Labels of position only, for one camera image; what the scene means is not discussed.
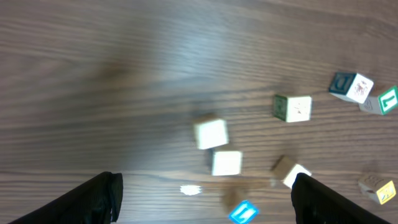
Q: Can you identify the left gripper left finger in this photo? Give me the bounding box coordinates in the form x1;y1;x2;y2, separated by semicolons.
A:
11;172;123;224

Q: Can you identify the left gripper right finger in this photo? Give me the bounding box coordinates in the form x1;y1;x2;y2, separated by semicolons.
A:
291;173;389;224

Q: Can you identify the red edged picture block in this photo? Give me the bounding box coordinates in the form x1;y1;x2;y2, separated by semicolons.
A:
272;156;312;189

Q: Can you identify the yellow top block lower right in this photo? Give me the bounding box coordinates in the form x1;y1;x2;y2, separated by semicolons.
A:
358;173;397;205

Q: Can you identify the blue L block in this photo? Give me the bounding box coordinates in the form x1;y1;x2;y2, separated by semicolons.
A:
221;187;259;224

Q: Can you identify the white picture block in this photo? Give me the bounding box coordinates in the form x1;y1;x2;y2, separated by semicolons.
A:
328;72;374;104
273;95;312;123

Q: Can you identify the white X letter block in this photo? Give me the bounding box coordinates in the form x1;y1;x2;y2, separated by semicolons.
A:
211;147;243;176

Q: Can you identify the white picture block right centre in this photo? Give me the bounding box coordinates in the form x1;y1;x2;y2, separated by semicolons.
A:
328;72;374;104

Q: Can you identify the plain white block centre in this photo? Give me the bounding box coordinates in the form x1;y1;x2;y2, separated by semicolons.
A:
193;114;229;150

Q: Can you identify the green seven block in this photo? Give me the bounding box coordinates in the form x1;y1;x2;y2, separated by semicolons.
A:
359;85;397;115

